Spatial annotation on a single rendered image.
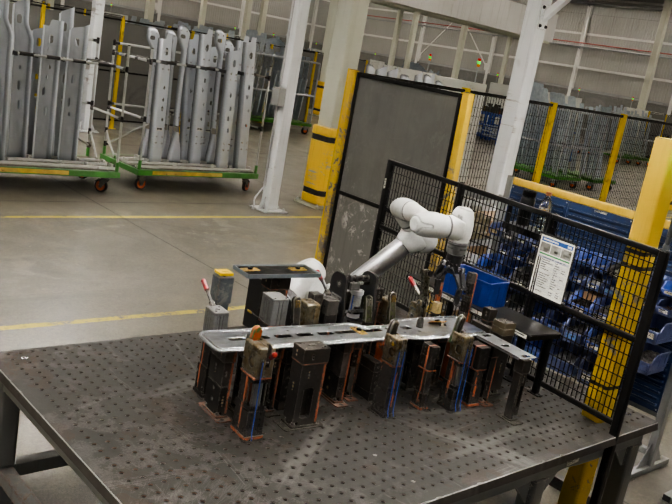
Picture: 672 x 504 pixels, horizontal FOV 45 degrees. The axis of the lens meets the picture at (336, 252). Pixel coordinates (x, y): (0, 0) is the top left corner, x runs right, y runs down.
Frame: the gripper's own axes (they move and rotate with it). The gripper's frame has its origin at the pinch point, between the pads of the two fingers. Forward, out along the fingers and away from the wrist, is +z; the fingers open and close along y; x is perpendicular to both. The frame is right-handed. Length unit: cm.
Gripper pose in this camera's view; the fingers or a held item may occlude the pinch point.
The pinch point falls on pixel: (446, 296)
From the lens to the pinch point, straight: 373.2
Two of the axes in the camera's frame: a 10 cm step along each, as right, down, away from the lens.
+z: -1.7, 9.6, 2.3
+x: 8.1, 0.0, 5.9
